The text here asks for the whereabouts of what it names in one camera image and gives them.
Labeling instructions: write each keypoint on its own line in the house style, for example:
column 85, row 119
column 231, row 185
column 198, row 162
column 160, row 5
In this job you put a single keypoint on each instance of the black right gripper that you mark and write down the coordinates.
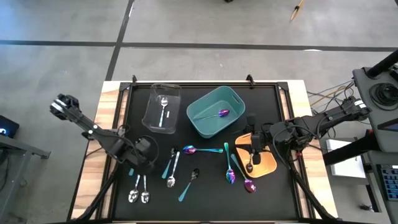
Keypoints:
column 252, row 123

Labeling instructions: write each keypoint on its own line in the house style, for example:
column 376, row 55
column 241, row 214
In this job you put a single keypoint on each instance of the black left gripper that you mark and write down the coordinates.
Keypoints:
column 140, row 158

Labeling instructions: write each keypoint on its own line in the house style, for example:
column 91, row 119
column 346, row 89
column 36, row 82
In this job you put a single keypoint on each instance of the iridescent rainbow metal spoon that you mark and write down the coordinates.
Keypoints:
column 188, row 150
column 224, row 112
column 249, row 186
column 230, row 177

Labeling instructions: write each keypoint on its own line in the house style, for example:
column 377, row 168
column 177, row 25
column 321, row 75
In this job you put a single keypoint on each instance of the silver metal spoon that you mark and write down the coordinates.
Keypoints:
column 163, row 101
column 145, row 196
column 170, row 182
column 133, row 195

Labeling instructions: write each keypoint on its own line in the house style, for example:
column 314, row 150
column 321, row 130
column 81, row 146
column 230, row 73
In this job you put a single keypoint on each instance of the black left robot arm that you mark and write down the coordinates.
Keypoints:
column 93, row 129

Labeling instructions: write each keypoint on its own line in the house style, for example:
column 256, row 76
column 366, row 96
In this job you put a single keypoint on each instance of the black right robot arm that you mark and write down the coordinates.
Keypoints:
column 326, row 116

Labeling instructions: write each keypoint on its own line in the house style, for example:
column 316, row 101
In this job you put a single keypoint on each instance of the clear plastic bin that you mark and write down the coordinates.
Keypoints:
column 152, row 121

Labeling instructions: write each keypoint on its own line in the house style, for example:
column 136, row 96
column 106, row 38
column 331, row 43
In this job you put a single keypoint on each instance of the mustard orange plastic bin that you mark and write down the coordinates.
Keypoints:
column 269, row 165

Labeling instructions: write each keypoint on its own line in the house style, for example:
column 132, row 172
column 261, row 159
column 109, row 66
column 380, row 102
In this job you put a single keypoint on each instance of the teal plastic bin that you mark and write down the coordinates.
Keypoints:
column 205, row 127

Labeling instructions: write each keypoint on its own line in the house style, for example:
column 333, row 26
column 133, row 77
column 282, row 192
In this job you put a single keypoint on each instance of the black table mat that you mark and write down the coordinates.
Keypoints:
column 211, row 202

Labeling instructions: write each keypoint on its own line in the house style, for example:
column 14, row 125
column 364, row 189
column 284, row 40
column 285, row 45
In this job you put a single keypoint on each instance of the white box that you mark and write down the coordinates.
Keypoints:
column 345, row 161

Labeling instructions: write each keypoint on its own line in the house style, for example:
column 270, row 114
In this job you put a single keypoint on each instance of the black cart beam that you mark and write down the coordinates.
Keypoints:
column 351, row 149

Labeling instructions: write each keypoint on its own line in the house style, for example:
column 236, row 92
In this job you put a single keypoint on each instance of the grey equipment cart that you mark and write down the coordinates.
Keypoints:
column 365, row 102

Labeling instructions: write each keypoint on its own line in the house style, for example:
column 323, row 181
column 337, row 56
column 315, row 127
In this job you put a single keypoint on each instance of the yellow black stick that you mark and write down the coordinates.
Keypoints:
column 294, row 13

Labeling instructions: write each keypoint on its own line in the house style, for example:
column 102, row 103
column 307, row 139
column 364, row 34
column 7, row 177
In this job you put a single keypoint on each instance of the grey side table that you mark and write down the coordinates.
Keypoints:
column 18, row 146

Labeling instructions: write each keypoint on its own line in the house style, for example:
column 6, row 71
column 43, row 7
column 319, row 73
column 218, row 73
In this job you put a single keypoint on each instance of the black computer with blue light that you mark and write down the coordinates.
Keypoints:
column 7, row 127

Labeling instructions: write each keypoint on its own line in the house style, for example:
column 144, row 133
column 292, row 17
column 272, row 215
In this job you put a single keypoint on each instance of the dark tablet screen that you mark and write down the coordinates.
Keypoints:
column 390, row 127

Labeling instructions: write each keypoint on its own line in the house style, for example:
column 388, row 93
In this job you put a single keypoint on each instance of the black pole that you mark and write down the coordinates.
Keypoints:
column 382, row 65

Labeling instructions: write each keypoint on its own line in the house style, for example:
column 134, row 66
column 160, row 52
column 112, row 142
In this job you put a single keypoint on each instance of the lit keypad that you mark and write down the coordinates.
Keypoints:
column 392, row 183

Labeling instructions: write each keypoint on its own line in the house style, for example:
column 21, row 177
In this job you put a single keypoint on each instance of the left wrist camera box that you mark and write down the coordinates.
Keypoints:
column 145, row 145

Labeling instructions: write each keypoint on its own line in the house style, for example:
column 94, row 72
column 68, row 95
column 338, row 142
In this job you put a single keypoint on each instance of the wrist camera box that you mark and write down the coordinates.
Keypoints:
column 257, row 142
column 145, row 145

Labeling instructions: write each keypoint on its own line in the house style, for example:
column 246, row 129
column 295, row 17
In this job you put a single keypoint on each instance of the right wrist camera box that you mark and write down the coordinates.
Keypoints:
column 257, row 142

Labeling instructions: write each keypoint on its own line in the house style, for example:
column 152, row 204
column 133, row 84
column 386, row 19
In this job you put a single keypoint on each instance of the black frame clamp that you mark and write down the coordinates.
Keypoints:
column 134, row 78
column 249, row 79

